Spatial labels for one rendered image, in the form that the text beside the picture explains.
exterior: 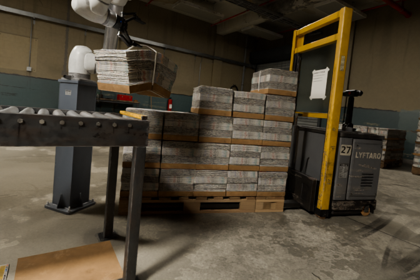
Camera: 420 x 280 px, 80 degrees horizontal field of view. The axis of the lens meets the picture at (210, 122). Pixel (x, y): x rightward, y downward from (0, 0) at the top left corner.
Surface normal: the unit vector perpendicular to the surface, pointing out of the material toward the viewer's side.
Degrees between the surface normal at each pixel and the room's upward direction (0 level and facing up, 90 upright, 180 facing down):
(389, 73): 90
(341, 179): 90
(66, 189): 90
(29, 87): 90
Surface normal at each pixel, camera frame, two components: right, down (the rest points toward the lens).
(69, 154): -0.35, 0.02
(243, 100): 0.24, 0.07
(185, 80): 0.54, 0.10
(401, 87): -0.84, -0.05
